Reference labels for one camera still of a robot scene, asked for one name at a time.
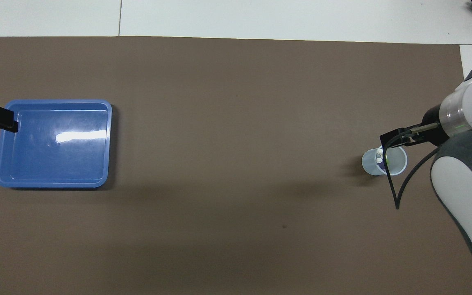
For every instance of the purple pen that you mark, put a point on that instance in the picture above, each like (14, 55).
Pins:
(381, 164)

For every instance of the blue plastic tray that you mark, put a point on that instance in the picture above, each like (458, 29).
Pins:
(55, 143)

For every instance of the brown table mat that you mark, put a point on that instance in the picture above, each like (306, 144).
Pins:
(236, 123)

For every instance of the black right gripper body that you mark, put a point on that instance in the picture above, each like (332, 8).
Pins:
(434, 125)

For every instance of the translucent plastic cup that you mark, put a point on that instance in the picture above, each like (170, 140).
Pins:
(395, 164)

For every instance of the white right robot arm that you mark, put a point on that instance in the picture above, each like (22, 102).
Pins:
(469, 172)

